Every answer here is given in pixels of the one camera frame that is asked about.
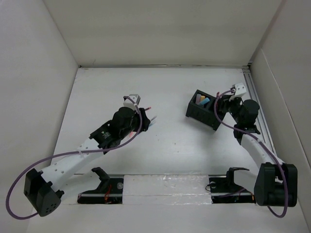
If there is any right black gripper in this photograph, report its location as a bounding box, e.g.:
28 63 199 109
215 94 243 124

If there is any black two-compartment organizer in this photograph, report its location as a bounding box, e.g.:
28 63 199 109
186 90 221 131

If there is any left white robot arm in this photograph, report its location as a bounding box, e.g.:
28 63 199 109
24 104 151 217

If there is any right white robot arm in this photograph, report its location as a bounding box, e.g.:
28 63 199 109
214 91 298 207

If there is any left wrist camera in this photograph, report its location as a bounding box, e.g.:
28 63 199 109
123 94 141 108

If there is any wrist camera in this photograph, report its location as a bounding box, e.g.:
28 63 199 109
229 83 247 101
123 94 141 108

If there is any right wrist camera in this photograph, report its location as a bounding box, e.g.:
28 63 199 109
229 83 247 101

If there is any aluminium rail right side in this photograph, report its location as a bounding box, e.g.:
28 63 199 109
242 65 277 156

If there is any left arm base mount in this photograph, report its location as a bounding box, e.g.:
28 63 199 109
77 176 124 205

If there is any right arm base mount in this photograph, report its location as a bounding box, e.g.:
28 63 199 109
205 175 256 204

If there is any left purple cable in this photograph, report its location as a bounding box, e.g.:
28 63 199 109
6 96 144 218

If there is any purple cable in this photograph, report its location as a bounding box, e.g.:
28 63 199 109
213 89 292 218
6 96 144 218

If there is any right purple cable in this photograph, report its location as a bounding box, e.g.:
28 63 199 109
213 89 292 218

